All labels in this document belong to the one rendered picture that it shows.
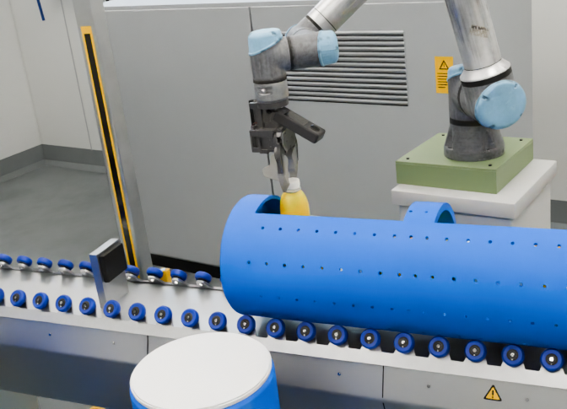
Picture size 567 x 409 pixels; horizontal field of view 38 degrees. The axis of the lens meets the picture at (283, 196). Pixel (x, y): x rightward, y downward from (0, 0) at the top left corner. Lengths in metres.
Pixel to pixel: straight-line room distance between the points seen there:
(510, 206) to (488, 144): 0.19
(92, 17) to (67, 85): 4.34
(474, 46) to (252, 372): 0.86
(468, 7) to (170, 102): 2.48
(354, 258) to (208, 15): 2.31
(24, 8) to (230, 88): 3.24
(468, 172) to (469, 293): 0.47
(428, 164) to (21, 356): 1.19
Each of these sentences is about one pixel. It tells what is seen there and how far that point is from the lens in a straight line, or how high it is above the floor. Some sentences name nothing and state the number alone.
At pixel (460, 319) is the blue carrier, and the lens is 1.68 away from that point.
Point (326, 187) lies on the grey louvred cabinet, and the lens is 3.71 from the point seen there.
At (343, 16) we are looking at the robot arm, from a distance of 1.94.
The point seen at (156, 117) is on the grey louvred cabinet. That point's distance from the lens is 4.23.
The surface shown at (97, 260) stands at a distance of 2.14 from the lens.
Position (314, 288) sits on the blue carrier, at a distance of 1.75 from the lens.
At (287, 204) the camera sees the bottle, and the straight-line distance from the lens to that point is 1.89.
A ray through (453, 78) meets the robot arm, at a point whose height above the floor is 1.41.
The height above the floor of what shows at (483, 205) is 1.14.
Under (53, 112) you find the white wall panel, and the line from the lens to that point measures 6.90.
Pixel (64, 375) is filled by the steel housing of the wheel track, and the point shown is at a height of 0.74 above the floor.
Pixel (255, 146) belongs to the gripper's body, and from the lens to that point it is 1.87.
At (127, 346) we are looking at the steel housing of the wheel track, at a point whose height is 0.88.
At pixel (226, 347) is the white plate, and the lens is 1.70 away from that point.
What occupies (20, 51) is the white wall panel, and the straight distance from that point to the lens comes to 7.00.
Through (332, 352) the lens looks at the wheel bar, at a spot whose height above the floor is 0.93.
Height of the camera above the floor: 1.89
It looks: 20 degrees down
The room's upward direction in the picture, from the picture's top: 7 degrees counter-clockwise
